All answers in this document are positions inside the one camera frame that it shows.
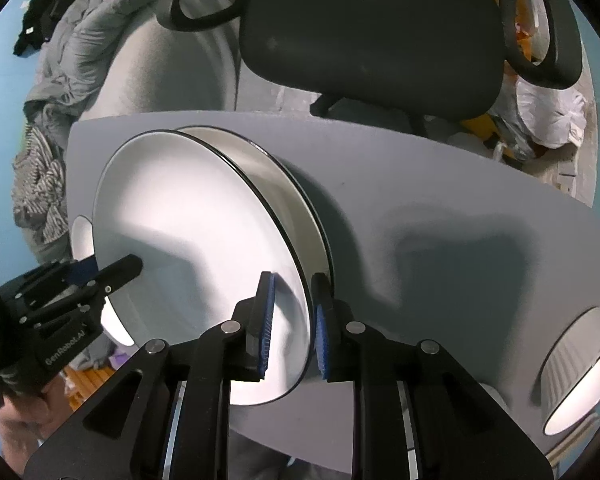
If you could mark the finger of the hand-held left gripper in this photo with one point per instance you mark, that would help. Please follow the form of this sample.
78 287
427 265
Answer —
122 267
84 270

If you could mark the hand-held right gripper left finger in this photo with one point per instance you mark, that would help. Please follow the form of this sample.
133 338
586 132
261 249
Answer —
266 330

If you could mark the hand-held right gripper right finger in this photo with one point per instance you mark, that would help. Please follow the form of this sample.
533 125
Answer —
324 342

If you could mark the large white black-rimmed plate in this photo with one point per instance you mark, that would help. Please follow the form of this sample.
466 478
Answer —
275 195
190 220

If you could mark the person's left hand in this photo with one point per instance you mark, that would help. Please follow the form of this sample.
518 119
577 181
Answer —
20 430

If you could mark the black white striped cloth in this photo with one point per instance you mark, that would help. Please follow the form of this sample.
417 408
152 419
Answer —
37 185

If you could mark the black clothing pile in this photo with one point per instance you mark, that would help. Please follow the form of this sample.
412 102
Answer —
45 15

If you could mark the grey plastic bag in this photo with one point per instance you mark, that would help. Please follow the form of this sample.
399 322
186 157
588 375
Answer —
510 125

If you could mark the black office chair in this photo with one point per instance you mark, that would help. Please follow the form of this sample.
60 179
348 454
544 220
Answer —
370 40

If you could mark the white plastic bag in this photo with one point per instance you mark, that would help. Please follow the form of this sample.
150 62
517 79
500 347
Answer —
552 110

